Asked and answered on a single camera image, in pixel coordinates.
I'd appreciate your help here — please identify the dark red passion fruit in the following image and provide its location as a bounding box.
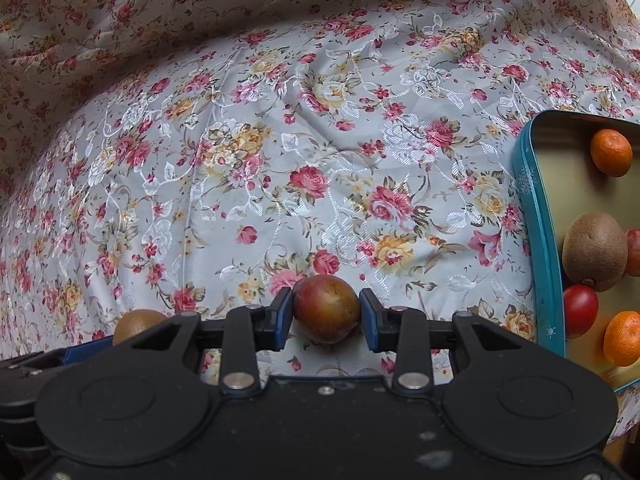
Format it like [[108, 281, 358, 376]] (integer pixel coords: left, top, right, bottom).
[[293, 274, 361, 344]]

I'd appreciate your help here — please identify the brown kiwi fruit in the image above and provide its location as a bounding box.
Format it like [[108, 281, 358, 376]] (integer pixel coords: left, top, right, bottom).
[[113, 309, 167, 344], [562, 210, 628, 292]]

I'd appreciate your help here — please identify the red cherry tomato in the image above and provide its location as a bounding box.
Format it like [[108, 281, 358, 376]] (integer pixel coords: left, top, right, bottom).
[[563, 285, 599, 339]]

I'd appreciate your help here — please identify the orange mandarin with stem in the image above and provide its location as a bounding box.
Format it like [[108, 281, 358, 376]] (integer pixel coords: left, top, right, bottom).
[[603, 311, 640, 366]]

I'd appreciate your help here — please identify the dark purple plum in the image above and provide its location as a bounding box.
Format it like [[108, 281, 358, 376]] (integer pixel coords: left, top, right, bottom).
[[625, 229, 640, 278]]

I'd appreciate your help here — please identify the floral pattern cloth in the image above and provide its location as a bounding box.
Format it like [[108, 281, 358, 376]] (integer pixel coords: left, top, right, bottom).
[[0, 0, 640, 446]]

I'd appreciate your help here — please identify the teal gold metal tray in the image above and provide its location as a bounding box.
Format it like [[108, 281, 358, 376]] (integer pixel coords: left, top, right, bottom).
[[512, 110, 639, 392]]

